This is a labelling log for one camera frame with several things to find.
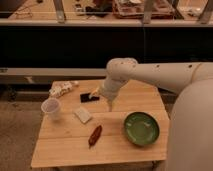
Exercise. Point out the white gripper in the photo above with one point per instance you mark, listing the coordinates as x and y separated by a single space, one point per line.
108 89

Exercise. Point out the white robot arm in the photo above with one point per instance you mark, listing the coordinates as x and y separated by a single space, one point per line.
190 138

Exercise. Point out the green ceramic plate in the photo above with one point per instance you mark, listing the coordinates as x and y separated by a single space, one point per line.
141 128

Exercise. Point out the white ceramic cup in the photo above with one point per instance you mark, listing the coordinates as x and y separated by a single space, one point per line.
51 107

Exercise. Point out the black rectangular block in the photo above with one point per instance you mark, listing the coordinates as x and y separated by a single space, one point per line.
85 97

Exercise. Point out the white rectangular sponge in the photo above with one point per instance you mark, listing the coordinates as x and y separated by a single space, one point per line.
83 114

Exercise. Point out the wooden table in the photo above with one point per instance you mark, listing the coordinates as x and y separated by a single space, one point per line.
65 143

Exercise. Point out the crumpled white cloth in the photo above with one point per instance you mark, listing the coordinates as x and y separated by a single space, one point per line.
63 88

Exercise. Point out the metal frame rail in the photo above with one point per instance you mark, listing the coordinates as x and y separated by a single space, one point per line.
47 75

